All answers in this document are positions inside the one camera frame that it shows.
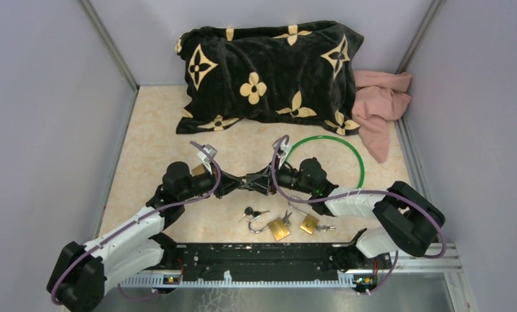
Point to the pink cloth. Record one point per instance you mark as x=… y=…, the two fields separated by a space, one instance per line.
x=380 y=98

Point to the black u-lock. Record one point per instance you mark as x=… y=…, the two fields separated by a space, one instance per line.
x=244 y=183

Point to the black headed keys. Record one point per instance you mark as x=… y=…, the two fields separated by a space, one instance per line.
x=249 y=213

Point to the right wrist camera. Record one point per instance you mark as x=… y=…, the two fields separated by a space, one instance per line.
x=283 y=151

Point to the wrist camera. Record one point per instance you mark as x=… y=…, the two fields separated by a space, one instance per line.
x=283 y=151
x=207 y=154

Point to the keys of right padlock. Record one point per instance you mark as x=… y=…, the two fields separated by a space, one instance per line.
x=325 y=228

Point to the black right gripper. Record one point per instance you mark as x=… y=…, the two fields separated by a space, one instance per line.
x=263 y=181

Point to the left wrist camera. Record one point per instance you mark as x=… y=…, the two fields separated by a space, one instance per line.
x=207 y=154

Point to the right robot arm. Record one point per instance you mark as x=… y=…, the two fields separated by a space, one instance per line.
x=408 y=221

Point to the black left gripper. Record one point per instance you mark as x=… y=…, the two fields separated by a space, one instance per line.
x=228 y=184

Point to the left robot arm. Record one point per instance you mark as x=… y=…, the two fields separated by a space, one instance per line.
x=84 y=273

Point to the keys of padlock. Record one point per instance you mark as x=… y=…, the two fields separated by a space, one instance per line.
x=286 y=219
x=325 y=228

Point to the keys of left padlock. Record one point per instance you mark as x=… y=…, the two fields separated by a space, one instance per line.
x=286 y=219

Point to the black floral plush blanket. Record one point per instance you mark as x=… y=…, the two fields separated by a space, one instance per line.
x=295 y=74

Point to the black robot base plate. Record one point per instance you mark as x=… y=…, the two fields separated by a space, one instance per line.
x=317 y=264

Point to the brass padlock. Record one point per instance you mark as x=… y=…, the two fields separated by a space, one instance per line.
x=309 y=223
x=276 y=227
x=199 y=170

